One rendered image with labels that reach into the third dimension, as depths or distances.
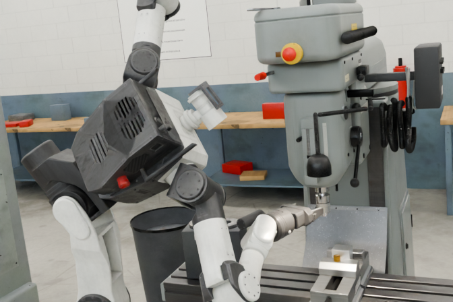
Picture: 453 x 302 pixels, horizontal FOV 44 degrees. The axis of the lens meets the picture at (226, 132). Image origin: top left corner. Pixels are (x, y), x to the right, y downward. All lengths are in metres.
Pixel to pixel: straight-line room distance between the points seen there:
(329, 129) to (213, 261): 0.60
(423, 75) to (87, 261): 1.25
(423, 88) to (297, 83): 0.48
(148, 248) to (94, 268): 1.95
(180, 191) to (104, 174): 0.22
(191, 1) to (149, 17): 4.89
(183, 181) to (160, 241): 2.23
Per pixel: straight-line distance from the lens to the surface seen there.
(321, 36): 1.63
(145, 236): 3.73
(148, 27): 1.80
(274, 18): 1.67
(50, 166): 1.76
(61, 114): 7.48
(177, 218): 4.11
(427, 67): 2.02
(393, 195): 2.33
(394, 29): 6.05
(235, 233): 2.07
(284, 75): 1.77
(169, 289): 2.21
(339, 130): 1.81
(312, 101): 1.79
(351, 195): 2.33
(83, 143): 1.64
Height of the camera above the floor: 1.85
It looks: 11 degrees down
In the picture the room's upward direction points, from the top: 6 degrees counter-clockwise
